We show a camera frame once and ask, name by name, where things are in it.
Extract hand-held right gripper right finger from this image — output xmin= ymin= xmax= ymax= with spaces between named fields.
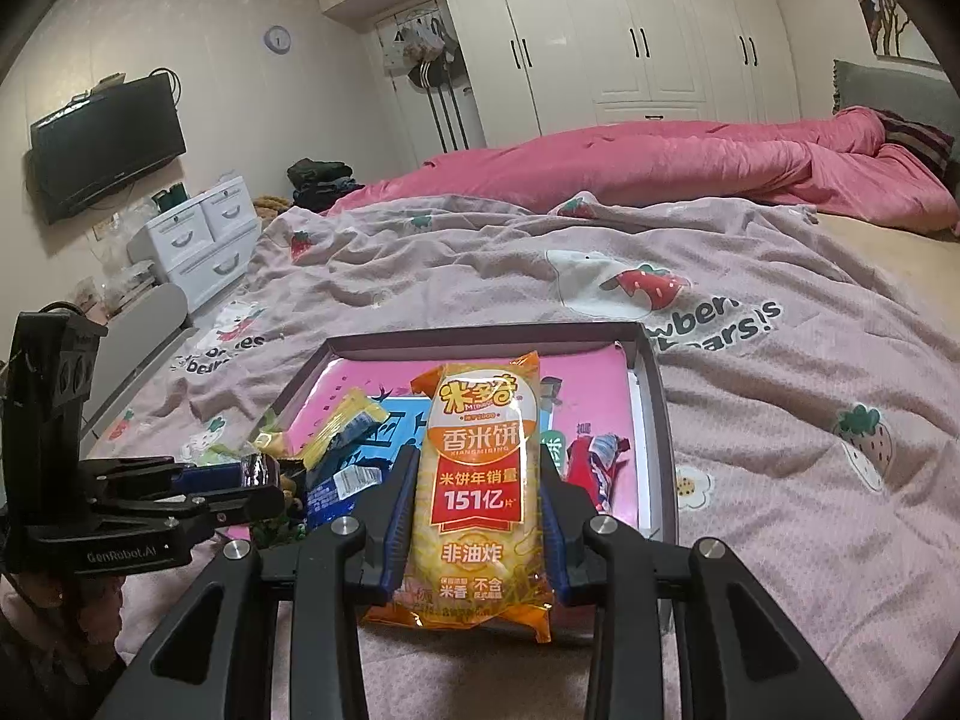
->
xmin=538 ymin=456 xmax=863 ymax=720

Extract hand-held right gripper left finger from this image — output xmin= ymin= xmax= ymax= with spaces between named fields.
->
xmin=94 ymin=444 xmax=422 ymax=720

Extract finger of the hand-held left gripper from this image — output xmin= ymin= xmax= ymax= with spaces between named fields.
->
xmin=81 ymin=454 xmax=248 ymax=500
xmin=94 ymin=486 xmax=287 ymax=533

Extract black snack packet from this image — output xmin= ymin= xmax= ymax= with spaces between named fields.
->
xmin=238 ymin=451 xmax=301 ymax=492

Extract yellow green snack packet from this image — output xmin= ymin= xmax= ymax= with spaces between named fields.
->
xmin=251 ymin=510 xmax=310 ymax=545

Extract blue snack packet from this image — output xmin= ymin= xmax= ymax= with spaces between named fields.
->
xmin=304 ymin=450 xmax=398 ymax=530

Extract red snack packet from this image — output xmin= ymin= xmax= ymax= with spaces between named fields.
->
xmin=564 ymin=431 xmax=631 ymax=515

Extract orange rice cracker packet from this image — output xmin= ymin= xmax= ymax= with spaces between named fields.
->
xmin=358 ymin=349 xmax=560 ymax=644

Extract long yellow snack packet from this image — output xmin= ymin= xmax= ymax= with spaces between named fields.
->
xmin=300 ymin=388 xmax=391 ymax=470

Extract dark shallow cardboard box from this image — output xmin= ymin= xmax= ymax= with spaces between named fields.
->
xmin=221 ymin=321 xmax=682 ymax=631

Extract person's left forearm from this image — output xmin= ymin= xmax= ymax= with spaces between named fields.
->
xmin=0 ymin=574 xmax=132 ymax=720

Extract clear plastic bags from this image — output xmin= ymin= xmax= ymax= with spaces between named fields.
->
xmin=71 ymin=259 xmax=162 ymax=320

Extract white drawer cabinet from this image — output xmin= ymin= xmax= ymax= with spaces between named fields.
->
xmin=126 ymin=176 xmax=263 ymax=312

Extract strawberry printed blanket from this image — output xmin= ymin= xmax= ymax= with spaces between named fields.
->
xmin=82 ymin=195 xmax=960 ymax=720

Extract dark clothes pile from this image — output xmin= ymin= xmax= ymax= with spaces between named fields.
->
xmin=287 ymin=157 xmax=365 ymax=212

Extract pink quilt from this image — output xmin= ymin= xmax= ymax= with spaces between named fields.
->
xmin=326 ymin=106 xmax=960 ymax=235

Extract beige bed mattress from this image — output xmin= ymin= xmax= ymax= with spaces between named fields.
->
xmin=814 ymin=210 xmax=960 ymax=301

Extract coat rack with clothes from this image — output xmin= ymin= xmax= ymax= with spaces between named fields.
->
xmin=379 ymin=4 xmax=481 ymax=152

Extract white wardrobe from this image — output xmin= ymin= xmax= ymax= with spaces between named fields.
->
xmin=313 ymin=0 xmax=802 ymax=151

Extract striped pillow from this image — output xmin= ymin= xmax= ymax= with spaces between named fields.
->
xmin=874 ymin=109 xmax=955 ymax=173

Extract grey padded headboard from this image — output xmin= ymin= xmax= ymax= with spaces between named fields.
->
xmin=832 ymin=58 xmax=960 ymax=136

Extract black wall television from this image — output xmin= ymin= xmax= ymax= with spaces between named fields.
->
xmin=28 ymin=73 xmax=188 ymax=224

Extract tree wall painting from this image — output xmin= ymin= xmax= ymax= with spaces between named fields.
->
xmin=847 ymin=0 xmax=942 ymax=65

